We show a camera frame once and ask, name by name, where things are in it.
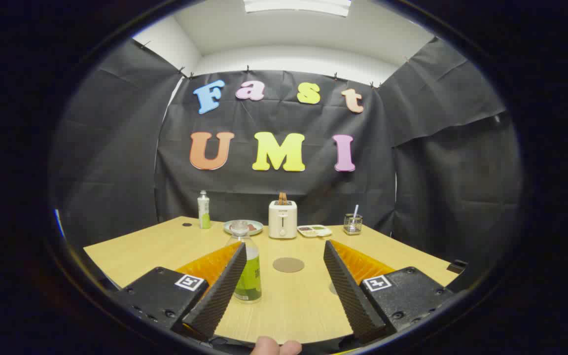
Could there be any clear juice bottle green label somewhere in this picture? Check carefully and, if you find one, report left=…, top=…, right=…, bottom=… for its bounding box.
left=226, top=220, right=262, bottom=303

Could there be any ceiling light panel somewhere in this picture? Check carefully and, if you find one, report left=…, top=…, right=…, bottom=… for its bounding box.
left=243, top=0, right=352, bottom=17

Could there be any black backdrop cloth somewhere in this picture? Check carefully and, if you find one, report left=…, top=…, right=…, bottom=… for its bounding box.
left=50, top=37, right=524, bottom=296

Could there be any white divided snack tray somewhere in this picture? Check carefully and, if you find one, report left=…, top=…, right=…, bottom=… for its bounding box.
left=297, top=225, right=332, bottom=238

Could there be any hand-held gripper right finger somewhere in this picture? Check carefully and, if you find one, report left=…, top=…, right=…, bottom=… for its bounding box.
left=323, top=240, right=457, bottom=344

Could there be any round brown coaster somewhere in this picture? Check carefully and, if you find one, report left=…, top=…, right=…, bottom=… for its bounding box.
left=273, top=257, right=305, bottom=273

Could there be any small white green bottle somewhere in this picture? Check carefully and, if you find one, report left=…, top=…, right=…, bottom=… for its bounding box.
left=197, top=190, right=211, bottom=229

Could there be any white toaster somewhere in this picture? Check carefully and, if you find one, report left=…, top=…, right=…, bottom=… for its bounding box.
left=268, top=200, right=298, bottom=240

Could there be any wooden table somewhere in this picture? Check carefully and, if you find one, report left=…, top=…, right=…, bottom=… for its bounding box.
left=83, top=216, right=462, bottom=345

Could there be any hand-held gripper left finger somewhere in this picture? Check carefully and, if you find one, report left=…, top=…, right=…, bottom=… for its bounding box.
left=111, top=242, right=248, bottom=342

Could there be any pale green plate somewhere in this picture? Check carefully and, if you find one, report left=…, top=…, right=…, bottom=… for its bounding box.
left=223, top=219, right=264, bottom=236

